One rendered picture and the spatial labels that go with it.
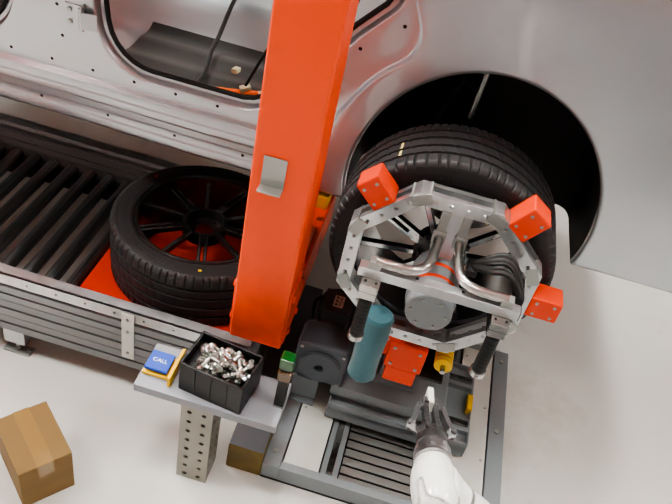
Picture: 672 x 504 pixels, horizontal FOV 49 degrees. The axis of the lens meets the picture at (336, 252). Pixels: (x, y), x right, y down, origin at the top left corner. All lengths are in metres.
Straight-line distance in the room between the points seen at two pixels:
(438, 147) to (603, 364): 1.65
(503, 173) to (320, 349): 0.85
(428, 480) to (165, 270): 1.19
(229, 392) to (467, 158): 0.91
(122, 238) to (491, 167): 1.26
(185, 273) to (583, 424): 1.66
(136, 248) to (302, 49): 1.12
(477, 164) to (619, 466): 1.50
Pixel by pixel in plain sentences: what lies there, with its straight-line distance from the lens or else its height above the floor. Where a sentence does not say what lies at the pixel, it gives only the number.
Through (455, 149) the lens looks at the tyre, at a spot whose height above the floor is 1.18.
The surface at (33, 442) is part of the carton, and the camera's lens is 2.44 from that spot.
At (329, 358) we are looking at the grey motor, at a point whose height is 0.38.
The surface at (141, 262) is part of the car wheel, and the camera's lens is 2.48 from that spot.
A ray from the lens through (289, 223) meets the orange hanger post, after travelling 1.89.
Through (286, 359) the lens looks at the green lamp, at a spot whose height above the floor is 0.66.
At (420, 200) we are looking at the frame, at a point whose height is 1.10.
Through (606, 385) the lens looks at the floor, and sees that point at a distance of 3.31.
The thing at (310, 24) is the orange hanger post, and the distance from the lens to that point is 1.62.
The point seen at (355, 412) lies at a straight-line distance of 2.58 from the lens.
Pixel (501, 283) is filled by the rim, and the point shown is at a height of 0.76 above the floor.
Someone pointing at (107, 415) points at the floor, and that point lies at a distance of 2.69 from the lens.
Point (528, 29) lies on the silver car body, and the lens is 2.12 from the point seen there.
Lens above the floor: 2.18
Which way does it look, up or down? 40 degrees down
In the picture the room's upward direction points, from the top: 14 degrees clockwise
